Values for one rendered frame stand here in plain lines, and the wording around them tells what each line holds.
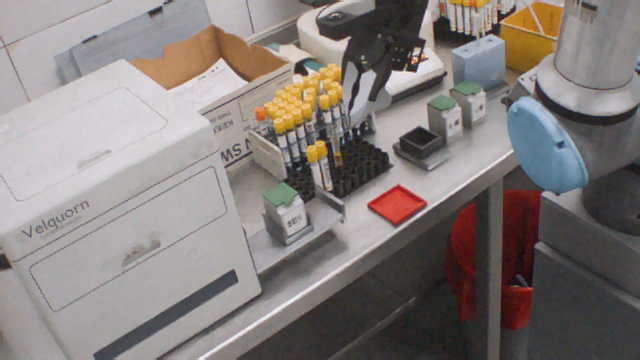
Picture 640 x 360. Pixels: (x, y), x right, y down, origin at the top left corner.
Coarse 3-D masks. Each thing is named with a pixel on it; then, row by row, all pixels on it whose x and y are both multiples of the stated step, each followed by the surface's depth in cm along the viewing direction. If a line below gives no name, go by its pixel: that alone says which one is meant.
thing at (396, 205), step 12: (384, 192) 112; (396, 192) 112; (408, 192) 111; (372, 204) 111; (384, 204) 111; (396, 204) 110; (408, 204) 110; (420, 204) 108; (384, 216) 108; (396, 216) 108; (408, 216) 107
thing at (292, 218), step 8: (264, 200) 100; (296, 200) 100; (272, 208) 99; (280, 208) 98; (288, 208) 98; (296, 208) 99; (304, 208) 100; (272, 216) 101; (280, 216) 98; (288, 216) 99; (296, 216) 100; (304, 216) 101; (280, 224) 100; (288, 224) 99; (296, 224) 100; (304, 224) 101; (288, 232) 100; (296, 232) 101
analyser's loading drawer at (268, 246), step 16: (320, 192) 107; (320, 208) 106; (336, 208) 105; (272, 224) 101; (320, 224) 103; (256, 240) 103; (272, 240) 102; (288, 240) 100; (304, 240) 101; (256, 256) 100; (272, 256) 99
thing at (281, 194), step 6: (276, 186) 101; (282, 186) 101; (288, 186) 101; (270, 192) 100; (276, 192) 100; (282, 192) 100; (288, 192) 100; (294, 192) 99; (270, 198) 99; (276, 198) 99; (282, 198) 99; (288, 198) 98; (294, 198) 98; (276, 204) 98; (282, 204) 98; (288, 204) 98
